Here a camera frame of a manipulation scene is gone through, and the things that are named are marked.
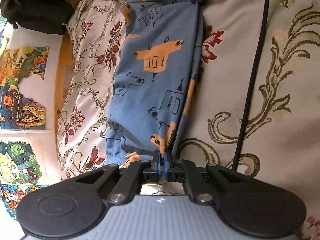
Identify blue pants with orange boats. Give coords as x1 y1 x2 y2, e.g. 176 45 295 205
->
105 0 203 167

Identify floral white bedspread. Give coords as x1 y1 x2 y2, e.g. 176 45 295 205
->
57 0 319 239

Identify anime girl poster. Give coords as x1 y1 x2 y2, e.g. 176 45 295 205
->
1 141 43 185

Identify landscape island painting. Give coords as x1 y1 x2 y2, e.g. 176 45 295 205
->
1 46 49 86

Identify black hanging garment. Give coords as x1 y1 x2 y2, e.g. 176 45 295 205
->
1 0 74 35

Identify black cable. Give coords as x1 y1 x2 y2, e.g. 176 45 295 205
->
231 0 273 172

